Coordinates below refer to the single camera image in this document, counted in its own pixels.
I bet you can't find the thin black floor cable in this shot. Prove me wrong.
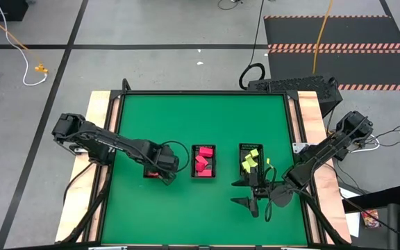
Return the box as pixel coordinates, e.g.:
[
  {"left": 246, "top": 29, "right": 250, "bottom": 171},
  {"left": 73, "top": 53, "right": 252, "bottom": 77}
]
[{"left": 217, "top": 0, "right": 243, "bottom": 10}]

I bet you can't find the white paper sheet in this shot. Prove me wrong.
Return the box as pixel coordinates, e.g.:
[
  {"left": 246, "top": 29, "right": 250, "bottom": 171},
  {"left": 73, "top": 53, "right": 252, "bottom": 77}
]
[{"left": 338, "top": 187, "right": 363, "bottom": 239}]

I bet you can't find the black looped floor cable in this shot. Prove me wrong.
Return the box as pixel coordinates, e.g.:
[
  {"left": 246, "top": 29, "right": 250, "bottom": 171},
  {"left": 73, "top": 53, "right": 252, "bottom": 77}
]
[{"left": 238, "top": 0, "right": 267, "bottom": 91}]

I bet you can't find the green table mat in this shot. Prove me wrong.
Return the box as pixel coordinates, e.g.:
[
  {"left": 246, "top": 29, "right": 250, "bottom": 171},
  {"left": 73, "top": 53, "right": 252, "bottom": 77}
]
[{"left": 101, "top": 93, "right": 308, "bottom": 246}]

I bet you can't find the colourful snack packet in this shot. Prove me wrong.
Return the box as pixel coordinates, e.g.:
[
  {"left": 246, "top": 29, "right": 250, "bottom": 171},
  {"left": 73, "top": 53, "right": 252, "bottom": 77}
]
[{"left": 362, "top": 210, "right": 381, "bottom": 229}]

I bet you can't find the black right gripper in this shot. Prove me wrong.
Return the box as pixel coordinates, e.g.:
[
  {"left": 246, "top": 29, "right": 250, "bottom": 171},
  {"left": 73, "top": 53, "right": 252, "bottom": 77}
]
[{"left": 230, "top": 169, "right": 277, "bottom": 219}]

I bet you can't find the black perforated computer case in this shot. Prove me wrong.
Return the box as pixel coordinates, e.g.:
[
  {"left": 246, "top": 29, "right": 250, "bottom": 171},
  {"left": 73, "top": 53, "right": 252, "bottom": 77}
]
[{"left": 247, "top": 75, "right": 344, "bottom": 117}]

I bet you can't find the light wooden board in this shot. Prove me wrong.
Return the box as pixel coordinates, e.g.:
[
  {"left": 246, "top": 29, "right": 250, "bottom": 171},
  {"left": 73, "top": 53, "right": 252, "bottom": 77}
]
[
  {"left": 54, "top": 90, "right": 121, "bottom": 243},
  {"left": 288, "top": 90, "right": 353, "bottom": 244}
]

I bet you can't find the white floor cable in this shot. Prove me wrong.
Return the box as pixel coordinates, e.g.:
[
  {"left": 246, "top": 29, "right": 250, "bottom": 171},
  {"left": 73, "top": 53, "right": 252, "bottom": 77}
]
[{"left": 0, "top": 0, "right": 49, "bottom": 87}]

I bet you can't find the black hazard-striped floor mat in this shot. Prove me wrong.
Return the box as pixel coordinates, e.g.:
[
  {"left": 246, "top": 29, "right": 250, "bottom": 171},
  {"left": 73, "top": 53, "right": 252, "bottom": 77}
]
[
  {"left": 264, "top": 15, "right": 400, "bottom": 49},
  {"left": 268, "top": 49, "right": 400, "bottom": 92}
]

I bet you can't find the black metal table frame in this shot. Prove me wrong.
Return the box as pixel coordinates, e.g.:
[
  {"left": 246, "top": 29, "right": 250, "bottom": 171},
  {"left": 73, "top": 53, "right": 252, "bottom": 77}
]
[{"left": 60, "top": 78, "right": 352, "bottom": 250}]

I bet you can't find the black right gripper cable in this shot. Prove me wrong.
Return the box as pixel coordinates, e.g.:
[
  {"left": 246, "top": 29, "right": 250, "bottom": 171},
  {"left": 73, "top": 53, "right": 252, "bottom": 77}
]
[{"left": 262, "top": 165, "right": 278, "bottom": 223}]

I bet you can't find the orange floor cable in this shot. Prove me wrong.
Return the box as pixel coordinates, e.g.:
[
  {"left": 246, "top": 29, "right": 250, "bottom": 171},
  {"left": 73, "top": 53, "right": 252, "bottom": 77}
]
[{"left": 0, "top": 3, "right": 44, "bottom": 69}]

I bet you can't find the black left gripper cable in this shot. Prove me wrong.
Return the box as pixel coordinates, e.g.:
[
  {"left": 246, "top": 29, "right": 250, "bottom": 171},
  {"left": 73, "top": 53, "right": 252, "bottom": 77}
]
[{"left": 160, "top": 140, "right": 190, "bottom": 174}]

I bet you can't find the yellow floor cable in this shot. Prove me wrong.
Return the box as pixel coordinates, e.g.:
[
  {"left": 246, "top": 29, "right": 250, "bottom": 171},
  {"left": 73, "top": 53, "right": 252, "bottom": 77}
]
[{"left": 312, "top": 0, "right": 335, "bottom": 75}]

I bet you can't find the white power cable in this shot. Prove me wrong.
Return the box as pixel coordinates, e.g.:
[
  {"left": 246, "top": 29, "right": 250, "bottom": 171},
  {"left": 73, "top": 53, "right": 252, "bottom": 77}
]
[{"left": 347, "top": 133, "right": 383, "bottom": 154}]

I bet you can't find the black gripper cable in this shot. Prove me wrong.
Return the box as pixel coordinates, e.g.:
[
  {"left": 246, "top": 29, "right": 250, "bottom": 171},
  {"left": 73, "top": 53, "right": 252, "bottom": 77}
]
[
  {"left": 160, "top": 140, "right": 190, "bottom": 174},
  {"left": 262, "top": 165, "right": 278, "bottom": 223}
]

